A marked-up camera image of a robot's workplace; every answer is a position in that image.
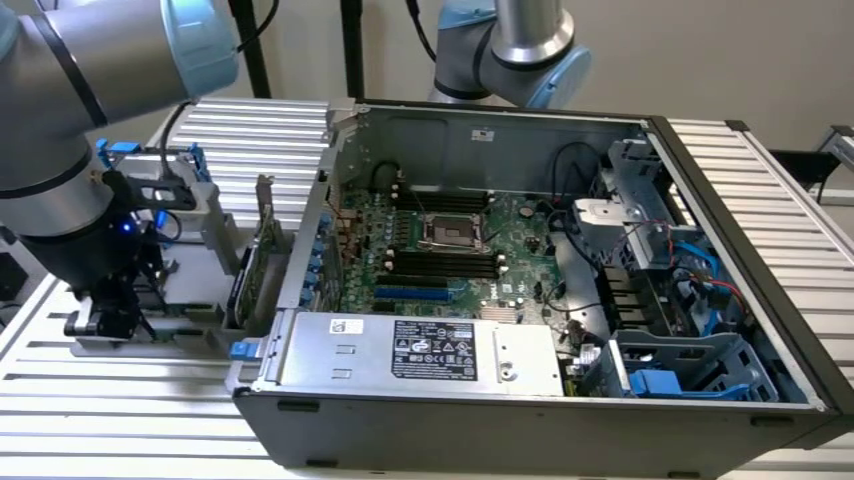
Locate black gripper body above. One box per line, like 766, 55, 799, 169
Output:
17, 215, 168, 346

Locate green RAM stick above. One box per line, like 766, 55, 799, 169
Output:
159, 301, 223, 322

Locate grey parts rack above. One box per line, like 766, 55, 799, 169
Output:
65, 141, 295, 357

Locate green graphics card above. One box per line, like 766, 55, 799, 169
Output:
224, 173, 296, 332

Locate black stand pole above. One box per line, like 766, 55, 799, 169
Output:
228, 0, 273, 100
337, 0, 367, 101

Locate silver power supply unit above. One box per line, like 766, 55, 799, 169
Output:
255, 310, 569, 400

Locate blue expansion slot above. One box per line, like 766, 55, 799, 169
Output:
372, 285, 449, 302

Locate CPU socket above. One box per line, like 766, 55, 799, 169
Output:
415, 211, 493, 252

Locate silver chipset heatsink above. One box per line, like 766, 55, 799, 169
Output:
477, 305, 523, 325

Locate green motherboard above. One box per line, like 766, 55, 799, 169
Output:
319, 185, 592, 346

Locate open black PC case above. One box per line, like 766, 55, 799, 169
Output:
229, 97, 854, 472

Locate black fan shroud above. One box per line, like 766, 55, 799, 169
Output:
595, 266, 676, 337

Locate metal drive cage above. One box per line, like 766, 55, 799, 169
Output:
571, 138, 710, 274

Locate blue disk bay latch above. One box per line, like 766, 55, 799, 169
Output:
628, 368, 683, 398

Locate grey disk bay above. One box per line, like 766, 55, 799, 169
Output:
607, 327, 783, 403

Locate black camera cable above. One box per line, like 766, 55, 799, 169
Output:
157, 102, 199, 182

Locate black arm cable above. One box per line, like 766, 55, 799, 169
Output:
231, 0, 280, 53

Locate black hanging cable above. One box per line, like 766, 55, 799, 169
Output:
404, 0, 440, 64

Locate black looped wire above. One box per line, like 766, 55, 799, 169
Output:
549, 141, 603, 204

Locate blue wire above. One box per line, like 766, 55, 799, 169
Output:
670, 238, 732, 335

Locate red wire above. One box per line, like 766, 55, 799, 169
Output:
691, 278, 746, 307

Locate aluminium profile frame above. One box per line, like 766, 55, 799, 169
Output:
810, 124, 854, 204

